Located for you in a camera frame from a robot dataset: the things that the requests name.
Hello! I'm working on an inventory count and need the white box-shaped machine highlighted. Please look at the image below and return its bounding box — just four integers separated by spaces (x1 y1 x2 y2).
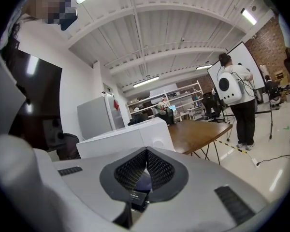
76 116 176 160

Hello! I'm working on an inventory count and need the dark backpack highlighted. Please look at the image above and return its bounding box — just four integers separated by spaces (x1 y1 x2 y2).
55 132 82 160

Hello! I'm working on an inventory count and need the black office chair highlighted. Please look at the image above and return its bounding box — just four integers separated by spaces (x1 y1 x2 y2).
202 92 224 123

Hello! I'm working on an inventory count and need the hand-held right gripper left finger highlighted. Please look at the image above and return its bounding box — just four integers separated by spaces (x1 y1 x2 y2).
52 146 148 232

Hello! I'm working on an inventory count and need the white dome backpack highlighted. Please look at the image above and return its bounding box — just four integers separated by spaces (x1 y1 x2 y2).
217 71 245 105

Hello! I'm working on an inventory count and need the brown wooden table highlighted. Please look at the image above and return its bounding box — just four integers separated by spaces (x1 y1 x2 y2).
167 119 233 165

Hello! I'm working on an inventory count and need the black floor cable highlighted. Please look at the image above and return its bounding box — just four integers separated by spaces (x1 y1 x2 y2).
257 154 290 166

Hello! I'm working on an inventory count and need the gray refrigerator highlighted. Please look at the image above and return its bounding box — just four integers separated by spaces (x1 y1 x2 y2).
76 94 126 141

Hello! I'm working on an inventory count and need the white shelving rack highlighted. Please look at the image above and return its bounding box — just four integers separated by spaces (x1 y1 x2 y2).
126 80 204 122

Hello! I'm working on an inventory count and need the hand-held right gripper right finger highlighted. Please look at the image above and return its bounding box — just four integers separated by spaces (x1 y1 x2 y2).
131 147 269 232

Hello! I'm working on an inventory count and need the black head-worn camera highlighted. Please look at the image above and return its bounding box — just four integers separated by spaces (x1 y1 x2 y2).
59 6 78 31

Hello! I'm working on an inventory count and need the black phone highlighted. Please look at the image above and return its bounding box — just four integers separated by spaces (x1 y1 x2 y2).
128 189 148 207

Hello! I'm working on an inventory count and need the large black monitor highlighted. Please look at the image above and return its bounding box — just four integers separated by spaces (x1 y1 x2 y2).
8 48 63 152

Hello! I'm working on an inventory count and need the black stand pole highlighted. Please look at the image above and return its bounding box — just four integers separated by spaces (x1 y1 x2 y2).
255 80 274 140

